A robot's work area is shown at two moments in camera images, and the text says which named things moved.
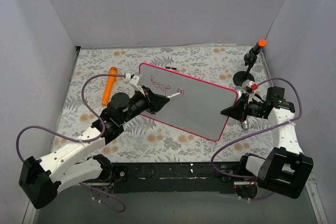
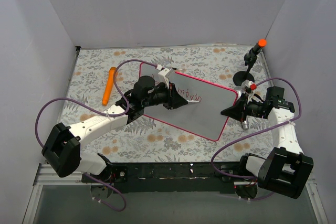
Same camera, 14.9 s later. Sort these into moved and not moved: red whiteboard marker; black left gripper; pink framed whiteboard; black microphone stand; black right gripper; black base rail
Moved: black left gripper; red whiteboard marker
Not moved: black microphone stand; black right gripper; pink framed whiteboard; black base rail
